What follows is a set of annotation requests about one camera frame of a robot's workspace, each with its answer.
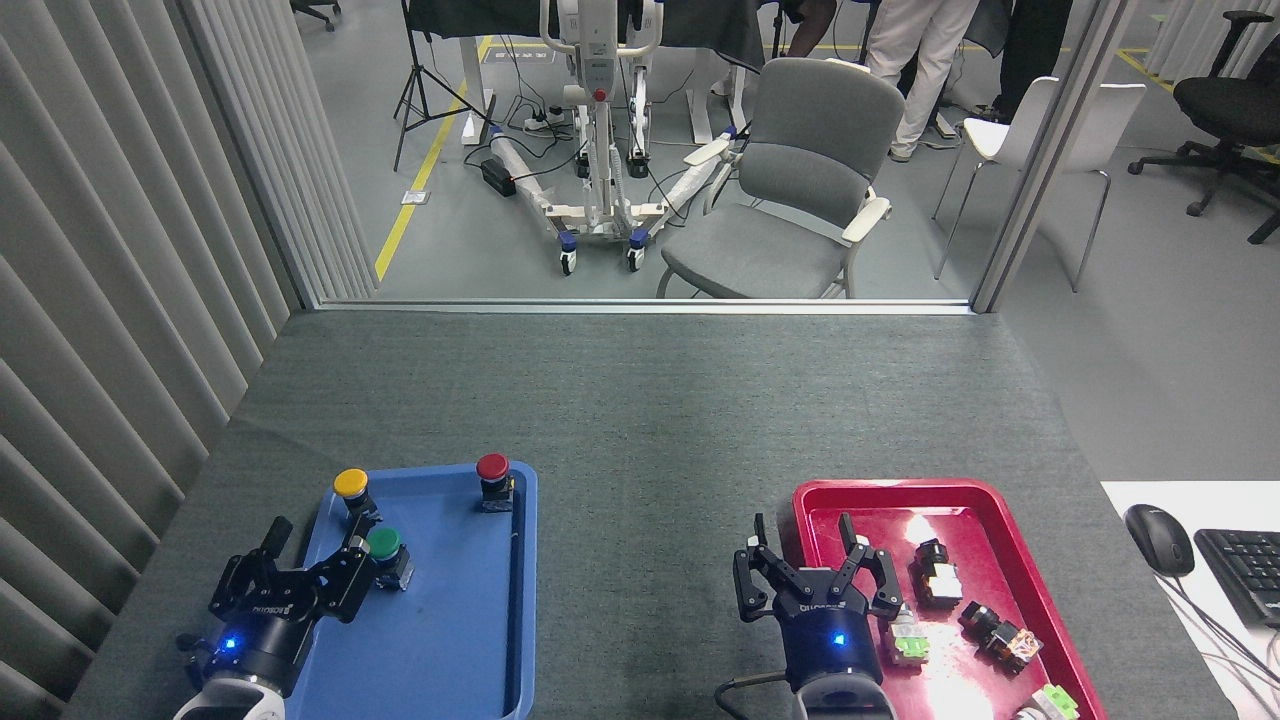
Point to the black draped table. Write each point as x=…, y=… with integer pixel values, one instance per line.
x=700, y=25

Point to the grey padded chair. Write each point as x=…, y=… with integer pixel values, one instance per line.
x=800, y=170

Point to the red push button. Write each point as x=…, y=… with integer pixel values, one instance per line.
x=492, y=467

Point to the black office chair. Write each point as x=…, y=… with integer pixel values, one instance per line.
x=318, y=10
x=1225, y=105

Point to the black computer mouse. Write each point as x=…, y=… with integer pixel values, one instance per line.
x=1158, y=538

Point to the black and orange switch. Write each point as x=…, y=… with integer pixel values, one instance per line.
x=1000, y=635

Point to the white desk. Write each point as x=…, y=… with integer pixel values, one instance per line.
x=1150, y=610

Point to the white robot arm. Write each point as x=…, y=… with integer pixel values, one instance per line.
x=850, y=700
x=235, y=700

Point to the green push button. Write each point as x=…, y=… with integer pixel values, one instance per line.
x=384, y=544

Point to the black power adapter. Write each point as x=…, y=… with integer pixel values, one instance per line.
x=497, y=177

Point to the silver floor socket plate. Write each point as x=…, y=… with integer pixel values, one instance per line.
x=415, y=197

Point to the silver post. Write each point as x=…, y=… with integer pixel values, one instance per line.
x=1050, y=150

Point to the person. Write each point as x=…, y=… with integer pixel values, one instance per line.
x=925, y=60
x=1030, y=45

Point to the person's forearm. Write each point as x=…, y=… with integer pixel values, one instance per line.
x=812, y=25

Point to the red plastic tray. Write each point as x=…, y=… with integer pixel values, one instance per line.
x=860, y=510

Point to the yellow push button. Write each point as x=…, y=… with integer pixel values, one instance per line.
x=351, y=483

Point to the black tripod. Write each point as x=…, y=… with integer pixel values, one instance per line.
x=420, y=85

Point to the black keyboard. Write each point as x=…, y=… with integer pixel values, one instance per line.
x=1245, y=575

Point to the grey switch with green base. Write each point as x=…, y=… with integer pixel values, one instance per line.
x=910, y=645

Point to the blue plastic tray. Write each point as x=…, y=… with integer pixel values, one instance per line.
x=450, y=620

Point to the white and green switch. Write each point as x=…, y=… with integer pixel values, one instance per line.
x=1048, y=703

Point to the white power strip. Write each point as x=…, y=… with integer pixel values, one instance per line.
x=540, y=122

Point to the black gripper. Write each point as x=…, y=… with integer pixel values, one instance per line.
x=262, y=640
x=830, y=640

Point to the white plastic chair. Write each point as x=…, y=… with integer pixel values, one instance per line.
x=1010, y=130

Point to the white stand on wheels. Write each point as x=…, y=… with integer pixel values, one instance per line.
x=598, y=120

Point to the black and white switch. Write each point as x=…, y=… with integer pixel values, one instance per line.
x=937, y=578

